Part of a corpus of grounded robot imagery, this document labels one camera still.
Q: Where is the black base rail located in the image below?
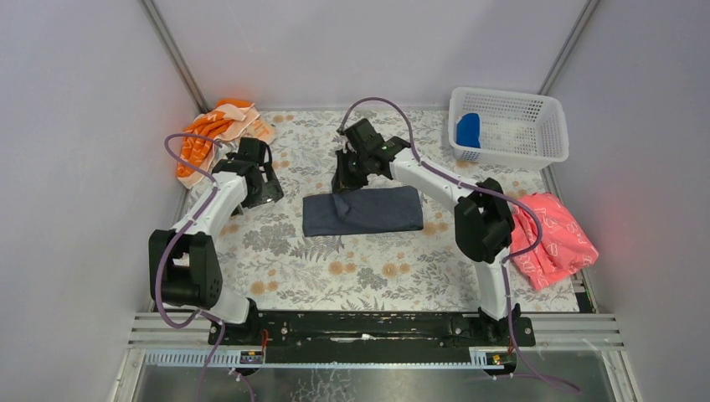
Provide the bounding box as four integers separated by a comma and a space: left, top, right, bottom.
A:
208, 308, 536, 364

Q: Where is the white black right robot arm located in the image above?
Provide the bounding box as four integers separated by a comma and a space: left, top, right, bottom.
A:
332, 119, 520, 328

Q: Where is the floral tablecloth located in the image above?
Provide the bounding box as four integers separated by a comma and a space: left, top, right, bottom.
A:
213, 110, 579, 312

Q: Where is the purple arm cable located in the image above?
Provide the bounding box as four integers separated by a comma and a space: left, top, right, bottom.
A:
152, 132, 259, 402
337, 96, 584, 395

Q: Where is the orange white towel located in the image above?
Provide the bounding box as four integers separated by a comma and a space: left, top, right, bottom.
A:
176, 98, 275, 189

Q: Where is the white plastic basket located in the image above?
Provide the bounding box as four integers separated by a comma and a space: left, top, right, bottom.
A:
448, 87, 569, 170

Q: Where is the blue towel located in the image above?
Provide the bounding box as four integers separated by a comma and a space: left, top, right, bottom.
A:
455, 113, 481, 148

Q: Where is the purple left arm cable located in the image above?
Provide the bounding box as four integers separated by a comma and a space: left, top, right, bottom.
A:
152, 132, 259, 402

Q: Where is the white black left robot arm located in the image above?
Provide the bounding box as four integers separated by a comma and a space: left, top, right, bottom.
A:
148, 137, 284, 328

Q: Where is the dark grey towel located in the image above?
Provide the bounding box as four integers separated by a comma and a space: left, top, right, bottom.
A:
302, 186, 424, 237

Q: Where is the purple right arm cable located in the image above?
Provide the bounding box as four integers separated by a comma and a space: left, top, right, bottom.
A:
337, 96, 584, 395

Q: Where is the pink patterned towel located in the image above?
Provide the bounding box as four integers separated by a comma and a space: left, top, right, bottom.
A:
513, 193, 599, 291

